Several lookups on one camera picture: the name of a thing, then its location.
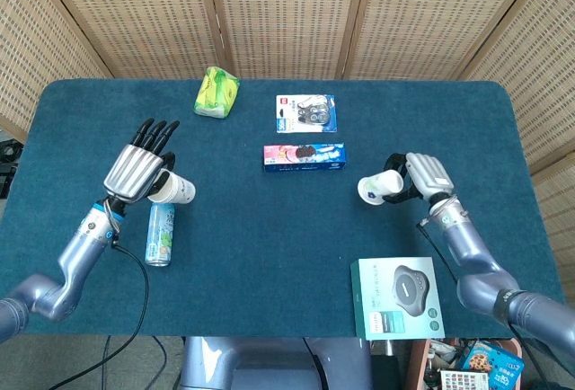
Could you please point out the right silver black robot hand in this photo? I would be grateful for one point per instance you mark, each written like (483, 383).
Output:
(429, 174)

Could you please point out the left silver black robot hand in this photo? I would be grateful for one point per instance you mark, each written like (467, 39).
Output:
(132, 170)

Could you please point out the white paper cup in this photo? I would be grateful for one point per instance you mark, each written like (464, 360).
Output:
(177, 190)

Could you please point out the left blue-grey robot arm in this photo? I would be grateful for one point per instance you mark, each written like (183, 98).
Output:
(76, 255)

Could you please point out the light blue drink can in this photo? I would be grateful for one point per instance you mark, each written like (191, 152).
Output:
(160, 237)

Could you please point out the green yellow tissue pack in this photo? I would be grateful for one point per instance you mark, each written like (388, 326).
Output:
(215, 93)

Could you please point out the black equipment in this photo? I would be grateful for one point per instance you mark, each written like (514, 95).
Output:
(8, 161)

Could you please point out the green speaker box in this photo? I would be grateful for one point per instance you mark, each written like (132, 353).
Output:
(397, 298)

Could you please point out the blister pack card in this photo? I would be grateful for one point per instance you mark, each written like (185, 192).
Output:
(305, 113)

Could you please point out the dark blue table mat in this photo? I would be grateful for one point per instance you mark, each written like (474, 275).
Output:
(269, 228)

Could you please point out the brown wooden crate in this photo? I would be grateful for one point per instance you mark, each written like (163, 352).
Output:
(418, 365)

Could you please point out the blue chocolate cookie box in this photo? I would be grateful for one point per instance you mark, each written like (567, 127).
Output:
(489, 363)

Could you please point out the card with small pictures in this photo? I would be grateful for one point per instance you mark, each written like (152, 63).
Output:
(462, 381)

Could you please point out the woven wooden folding screen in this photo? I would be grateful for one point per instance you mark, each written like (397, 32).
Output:
(287, 12)

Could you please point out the blue-grey robot torso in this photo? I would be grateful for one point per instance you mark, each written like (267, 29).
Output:
(269, 365)

